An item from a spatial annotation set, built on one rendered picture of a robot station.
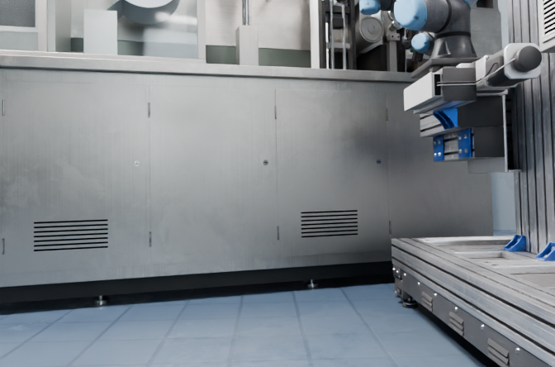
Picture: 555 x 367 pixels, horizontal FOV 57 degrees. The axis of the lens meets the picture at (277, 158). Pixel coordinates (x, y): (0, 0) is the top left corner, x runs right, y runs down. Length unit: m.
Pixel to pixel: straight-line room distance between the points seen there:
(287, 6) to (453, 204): 1.33
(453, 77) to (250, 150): 0.88
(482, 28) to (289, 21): 1.21
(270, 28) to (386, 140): 0.93
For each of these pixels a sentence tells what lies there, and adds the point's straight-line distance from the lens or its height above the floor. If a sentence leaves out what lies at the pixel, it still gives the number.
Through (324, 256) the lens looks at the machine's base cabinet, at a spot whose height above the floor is 0.13.
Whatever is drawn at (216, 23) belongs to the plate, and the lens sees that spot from 2.70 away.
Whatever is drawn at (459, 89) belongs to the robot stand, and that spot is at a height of 0.68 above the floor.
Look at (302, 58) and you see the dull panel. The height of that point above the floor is 1.10.
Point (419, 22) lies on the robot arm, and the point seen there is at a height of 0.93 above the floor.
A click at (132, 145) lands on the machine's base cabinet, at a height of 0.59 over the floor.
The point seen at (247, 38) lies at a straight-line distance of 2.42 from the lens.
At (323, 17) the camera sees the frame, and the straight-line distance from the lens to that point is 2.34.
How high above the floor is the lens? 0.45
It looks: 2 degrees up
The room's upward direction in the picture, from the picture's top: 1 degrees counter-clockwise
